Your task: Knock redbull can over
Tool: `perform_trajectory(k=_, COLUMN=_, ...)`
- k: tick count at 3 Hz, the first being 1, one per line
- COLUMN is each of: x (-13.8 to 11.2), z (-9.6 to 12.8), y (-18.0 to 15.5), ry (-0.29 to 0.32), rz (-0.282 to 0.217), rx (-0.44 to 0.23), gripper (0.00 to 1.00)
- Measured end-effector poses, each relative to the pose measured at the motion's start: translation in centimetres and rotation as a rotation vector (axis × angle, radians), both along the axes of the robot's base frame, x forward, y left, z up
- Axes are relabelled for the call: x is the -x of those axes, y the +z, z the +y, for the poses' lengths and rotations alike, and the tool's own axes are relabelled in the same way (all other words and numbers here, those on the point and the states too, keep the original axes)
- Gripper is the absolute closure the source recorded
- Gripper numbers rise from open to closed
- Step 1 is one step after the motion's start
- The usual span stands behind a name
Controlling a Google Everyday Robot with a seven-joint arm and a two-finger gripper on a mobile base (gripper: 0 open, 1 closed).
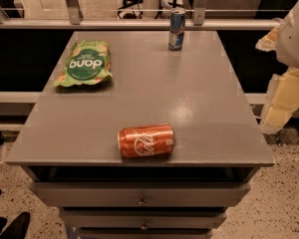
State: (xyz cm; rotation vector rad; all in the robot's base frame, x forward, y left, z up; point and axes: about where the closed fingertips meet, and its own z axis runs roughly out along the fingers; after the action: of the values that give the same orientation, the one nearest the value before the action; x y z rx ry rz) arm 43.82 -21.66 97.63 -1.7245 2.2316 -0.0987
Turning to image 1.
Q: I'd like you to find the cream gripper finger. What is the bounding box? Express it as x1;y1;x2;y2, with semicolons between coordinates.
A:
255;27;279;52
259;67;299;134

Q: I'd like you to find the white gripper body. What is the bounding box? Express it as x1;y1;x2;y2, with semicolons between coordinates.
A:
276;0;299;68

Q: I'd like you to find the blue silver redbull can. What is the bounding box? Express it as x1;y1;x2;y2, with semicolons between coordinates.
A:
168;7;186;51

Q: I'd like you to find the orange soda can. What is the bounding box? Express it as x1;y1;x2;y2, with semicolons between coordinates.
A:
118;124;175;158

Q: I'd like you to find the metal railing bar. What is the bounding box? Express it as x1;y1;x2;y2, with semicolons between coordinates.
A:
0;19;279;31

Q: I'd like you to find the green dang chips bag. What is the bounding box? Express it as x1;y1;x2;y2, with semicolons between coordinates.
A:
54;40;113;88

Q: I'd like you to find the metal drawer knob upper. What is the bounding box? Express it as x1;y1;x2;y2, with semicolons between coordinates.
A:
137;195;148;207

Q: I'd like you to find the metal drawer knob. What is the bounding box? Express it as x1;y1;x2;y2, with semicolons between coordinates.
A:
140;221;149;231
137;195;148;207

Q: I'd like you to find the metal drawer knob lower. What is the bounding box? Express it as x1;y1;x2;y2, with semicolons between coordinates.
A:
140;221;149;231

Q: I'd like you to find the grey drawer cabinet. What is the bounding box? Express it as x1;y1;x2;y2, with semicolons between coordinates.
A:
7;31;273;239

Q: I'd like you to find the black shoe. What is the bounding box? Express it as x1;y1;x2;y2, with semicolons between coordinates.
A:
0;212;31;239

